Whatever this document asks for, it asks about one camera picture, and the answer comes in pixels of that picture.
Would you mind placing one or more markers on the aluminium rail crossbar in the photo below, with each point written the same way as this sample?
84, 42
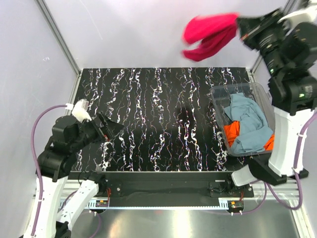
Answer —
287, 191

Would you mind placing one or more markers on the left aluminium frame post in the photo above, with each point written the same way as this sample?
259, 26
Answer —
57, 34

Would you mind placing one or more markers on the black marble pattern mat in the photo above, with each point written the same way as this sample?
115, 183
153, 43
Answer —
168, 118

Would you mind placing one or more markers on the right aluminium frame post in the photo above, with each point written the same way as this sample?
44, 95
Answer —
272, 34

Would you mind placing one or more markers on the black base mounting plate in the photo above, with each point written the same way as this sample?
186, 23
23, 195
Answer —
151, 190

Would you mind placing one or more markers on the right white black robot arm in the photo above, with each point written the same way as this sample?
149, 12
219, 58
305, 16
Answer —
288, 46

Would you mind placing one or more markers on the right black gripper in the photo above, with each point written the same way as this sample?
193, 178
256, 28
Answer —
250, 28

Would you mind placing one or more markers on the orange t shirt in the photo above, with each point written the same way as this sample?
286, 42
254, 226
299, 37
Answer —
232, 131

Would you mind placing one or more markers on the aluminium frame post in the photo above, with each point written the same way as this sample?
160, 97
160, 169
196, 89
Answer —
57, 34
272, 34

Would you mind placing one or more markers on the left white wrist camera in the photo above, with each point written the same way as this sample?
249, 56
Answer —
79, 110

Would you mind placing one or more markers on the orange connector block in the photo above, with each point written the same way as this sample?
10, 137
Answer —
237, 204
102, 203

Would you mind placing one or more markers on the right orange connector block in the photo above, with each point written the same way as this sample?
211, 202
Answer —
237, 204

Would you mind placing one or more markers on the pink red t shirt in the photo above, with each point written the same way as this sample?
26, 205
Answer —
212, 32

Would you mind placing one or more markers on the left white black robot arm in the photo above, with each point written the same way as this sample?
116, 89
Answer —
48, 218

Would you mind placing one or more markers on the left orange connector block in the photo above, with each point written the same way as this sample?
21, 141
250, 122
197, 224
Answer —
102, 203

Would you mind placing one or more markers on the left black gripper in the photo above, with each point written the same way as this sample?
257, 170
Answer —
109, 130

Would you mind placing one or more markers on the grey blue t shirt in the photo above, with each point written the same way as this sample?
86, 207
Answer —
254, 129

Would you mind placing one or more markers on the clear plastic bin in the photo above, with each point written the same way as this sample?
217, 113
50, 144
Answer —
220, 96

